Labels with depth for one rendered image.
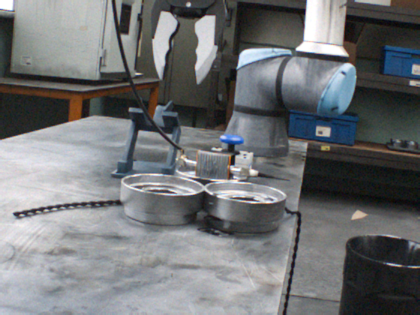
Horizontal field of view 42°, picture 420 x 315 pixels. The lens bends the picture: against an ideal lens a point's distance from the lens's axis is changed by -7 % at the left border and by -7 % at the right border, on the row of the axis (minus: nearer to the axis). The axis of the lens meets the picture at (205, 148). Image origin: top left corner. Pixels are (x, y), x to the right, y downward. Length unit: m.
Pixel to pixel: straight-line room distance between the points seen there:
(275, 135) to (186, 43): 3.39
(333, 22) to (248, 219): 0.61
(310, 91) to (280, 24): 3.59
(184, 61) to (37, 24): 1.77
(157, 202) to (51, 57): 2.47
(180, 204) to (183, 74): 3.95
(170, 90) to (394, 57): 1.77
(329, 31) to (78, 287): 0.85
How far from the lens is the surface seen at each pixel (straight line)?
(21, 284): 0.51
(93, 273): 0.55
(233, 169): 0.81
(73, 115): 2.82
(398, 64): 4.30
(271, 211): 0.71
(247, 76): 1.26
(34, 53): 3.17
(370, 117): 4.78
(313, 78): 1.20
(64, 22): 3.10
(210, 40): 0.76
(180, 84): 4.64
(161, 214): 0.70
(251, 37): 4.79
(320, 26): 1.21
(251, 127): 1.26
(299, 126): 4.29
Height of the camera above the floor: 1.01
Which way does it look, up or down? 9 degrees down
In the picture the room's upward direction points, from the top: 6 degrees clockwise
